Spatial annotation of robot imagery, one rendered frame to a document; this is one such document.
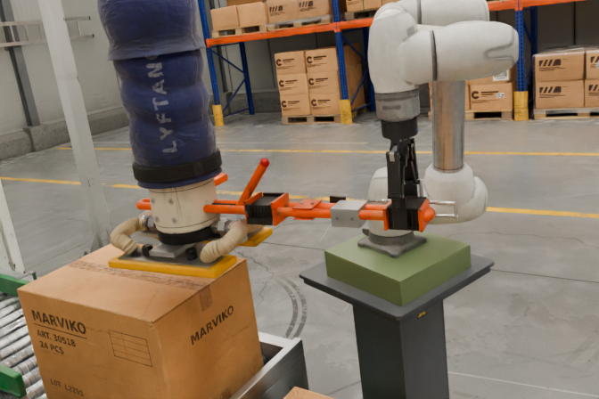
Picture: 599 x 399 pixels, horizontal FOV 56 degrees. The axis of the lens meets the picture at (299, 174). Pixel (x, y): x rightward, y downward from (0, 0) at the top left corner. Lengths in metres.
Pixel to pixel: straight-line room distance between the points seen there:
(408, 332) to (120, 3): 1.38
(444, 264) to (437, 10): 0.81
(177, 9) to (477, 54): 0.67
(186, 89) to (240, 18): 8.83
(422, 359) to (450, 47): 1.30
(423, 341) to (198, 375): 0.83
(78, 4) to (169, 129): 11.25
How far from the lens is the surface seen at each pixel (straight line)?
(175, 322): 1.58
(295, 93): 9.72
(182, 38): 1.37
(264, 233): 1.54
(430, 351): 2.17
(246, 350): 1.85
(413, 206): 1.21
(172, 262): 1.44
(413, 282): 1.82
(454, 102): 1.77
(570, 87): 8.19
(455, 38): 1.14
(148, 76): 1.36
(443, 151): 1.84
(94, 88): 12.53
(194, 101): 1.38
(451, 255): 1.94
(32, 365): 2.42
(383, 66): 1.13
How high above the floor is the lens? 1.62
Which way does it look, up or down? 15 degrees down
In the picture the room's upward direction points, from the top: 7 degrees counter-clockwise
